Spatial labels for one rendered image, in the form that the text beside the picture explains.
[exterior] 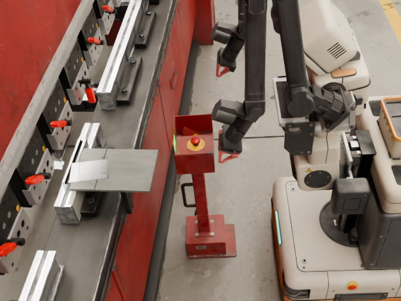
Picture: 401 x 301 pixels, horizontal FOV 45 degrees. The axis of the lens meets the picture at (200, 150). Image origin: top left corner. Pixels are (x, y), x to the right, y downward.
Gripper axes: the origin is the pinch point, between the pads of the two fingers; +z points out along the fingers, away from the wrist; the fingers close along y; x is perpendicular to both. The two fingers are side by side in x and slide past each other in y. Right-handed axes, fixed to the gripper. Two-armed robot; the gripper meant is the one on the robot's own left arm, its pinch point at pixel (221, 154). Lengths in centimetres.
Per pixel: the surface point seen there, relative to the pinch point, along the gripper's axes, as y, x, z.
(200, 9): -210, 19, 67
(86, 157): -1.6, -40.9, 20.4
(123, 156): -1.0, -29.3, 14.5
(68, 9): -22, -59, -20
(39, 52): 3, -62, -21
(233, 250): -25, 47, 87
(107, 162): 1.2, -34.2, 16.7
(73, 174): 5.9, -43.6, 21.5
